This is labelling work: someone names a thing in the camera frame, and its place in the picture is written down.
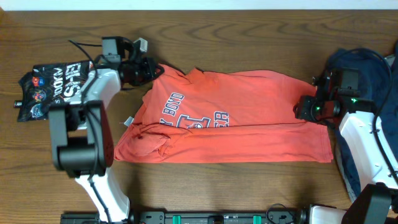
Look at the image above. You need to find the red soccer t-shirt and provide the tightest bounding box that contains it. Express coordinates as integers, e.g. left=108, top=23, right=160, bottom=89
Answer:
left=114, top=67, right=333, bottom=163

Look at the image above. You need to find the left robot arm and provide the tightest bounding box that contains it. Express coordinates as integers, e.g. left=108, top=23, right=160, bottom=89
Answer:
left=48, top=36, right=164, bottom=223

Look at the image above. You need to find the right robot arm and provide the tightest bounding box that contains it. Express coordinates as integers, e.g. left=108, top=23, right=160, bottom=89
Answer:
left=294, top=68, right=397, bottom=223

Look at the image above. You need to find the navy blue shirt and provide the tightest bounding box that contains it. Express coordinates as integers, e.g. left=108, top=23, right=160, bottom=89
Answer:
left=326, top=49, right=397, bottom=202

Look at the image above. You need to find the folded black printed shirt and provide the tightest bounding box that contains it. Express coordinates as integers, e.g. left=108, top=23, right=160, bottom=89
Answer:
left=14, top=60, right=93, bottom=122

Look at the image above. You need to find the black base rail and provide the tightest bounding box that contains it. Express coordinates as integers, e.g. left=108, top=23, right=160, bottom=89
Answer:
left=60, top=208, right=312, bottom=224

